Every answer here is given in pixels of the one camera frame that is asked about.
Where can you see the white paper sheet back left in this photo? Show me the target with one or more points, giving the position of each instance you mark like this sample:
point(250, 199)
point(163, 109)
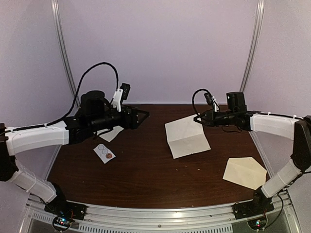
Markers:
point(108, 135)

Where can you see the white letter paper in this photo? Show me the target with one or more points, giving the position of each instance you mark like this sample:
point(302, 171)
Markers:
point(186, 137)

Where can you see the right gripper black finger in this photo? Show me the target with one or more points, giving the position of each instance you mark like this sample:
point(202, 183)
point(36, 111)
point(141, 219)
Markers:
point(200, 117)
point(204, 123)

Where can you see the front aluminium rail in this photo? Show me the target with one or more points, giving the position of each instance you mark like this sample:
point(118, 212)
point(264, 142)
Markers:
point(209, 219)

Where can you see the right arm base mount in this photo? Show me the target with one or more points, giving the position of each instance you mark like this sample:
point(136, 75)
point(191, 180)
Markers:
point(254, 212)

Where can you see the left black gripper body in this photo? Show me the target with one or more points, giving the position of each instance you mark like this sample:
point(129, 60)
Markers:
point(124, 123)

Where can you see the cream paper envelope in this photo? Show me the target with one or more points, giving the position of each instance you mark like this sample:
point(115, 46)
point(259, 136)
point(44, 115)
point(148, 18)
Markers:
point(245, 171)

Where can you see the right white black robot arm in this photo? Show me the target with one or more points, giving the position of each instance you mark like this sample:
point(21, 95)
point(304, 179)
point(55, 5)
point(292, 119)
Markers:
point(297, 129)

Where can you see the left aluminium frame post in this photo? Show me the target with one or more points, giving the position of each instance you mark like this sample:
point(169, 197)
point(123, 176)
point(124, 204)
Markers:
point(62, 46)

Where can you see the aluminium frame post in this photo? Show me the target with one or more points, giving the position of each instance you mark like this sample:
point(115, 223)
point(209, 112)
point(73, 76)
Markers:
point(62, 46)
point(254, 43)

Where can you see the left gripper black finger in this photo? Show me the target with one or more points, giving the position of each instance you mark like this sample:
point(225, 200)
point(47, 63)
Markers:
point(138, 119)
point(140, 113)

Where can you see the right aluminium frame post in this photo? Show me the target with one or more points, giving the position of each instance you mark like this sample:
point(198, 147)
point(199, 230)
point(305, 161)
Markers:
point(254, 43)

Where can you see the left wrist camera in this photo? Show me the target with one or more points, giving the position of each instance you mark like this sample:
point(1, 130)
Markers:
point(120, 95)

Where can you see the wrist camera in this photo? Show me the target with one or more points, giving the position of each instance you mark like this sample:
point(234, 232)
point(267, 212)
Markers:
point(211, 101)
point(120, 95)

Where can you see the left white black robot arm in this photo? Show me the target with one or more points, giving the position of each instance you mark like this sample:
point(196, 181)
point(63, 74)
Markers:
point(95, 114)

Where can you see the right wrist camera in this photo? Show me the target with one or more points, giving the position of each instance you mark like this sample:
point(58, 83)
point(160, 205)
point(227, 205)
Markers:
point(211, 101)

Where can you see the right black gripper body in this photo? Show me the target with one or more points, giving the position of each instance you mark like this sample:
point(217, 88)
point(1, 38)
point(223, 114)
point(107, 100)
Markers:
point(212, 121)

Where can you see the sticker sheet with wax seal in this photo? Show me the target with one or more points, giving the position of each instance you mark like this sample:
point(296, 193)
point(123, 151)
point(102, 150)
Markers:
point(104, 153)

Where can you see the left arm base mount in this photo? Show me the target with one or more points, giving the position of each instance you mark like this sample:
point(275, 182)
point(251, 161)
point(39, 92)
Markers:
point(64, 219)

